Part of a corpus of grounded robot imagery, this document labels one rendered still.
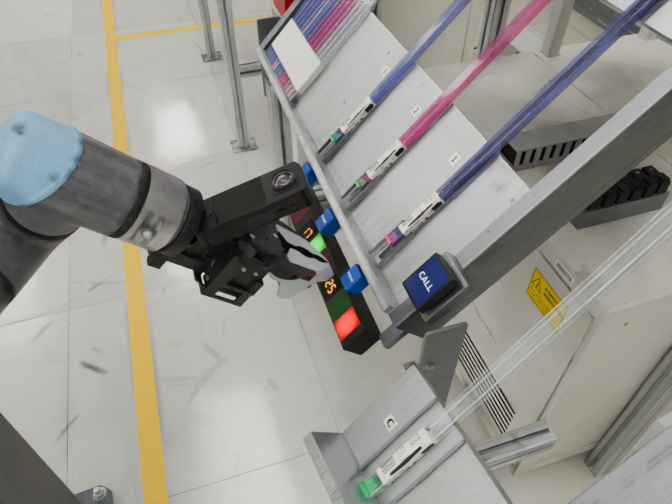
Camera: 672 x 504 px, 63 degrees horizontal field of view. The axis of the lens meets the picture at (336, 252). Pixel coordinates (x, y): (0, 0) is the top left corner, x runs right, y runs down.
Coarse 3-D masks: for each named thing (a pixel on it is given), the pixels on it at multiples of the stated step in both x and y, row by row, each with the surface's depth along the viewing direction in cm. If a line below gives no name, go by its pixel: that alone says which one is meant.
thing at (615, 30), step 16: (640, 0) 53; (656, 0) 53; (624, 16) 54; (640, 16) 54; (608, 32) 55; (624, 32) 54; (592, 48) 55; (608, 48) 55; (576, 64) 56; (560, 80) 57; (544, 96) 57; (528, 112) 58; (512, 128) 59; (496, 144) 60; (480, 160) 60; (464, 176) 61; (448, 192) 62; (400, 240) 65
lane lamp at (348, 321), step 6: (348, 312) 70; (354, 312) 69; (342, 318) 70; (348, 318) 69; (354, 318) 68; (336, 324) 70; (342, 324) 70; (348, 324) 69; (354, 324) 68; (336, 330) 70; (342, 330) 69; (348, 330) 68; (342, 336) 69
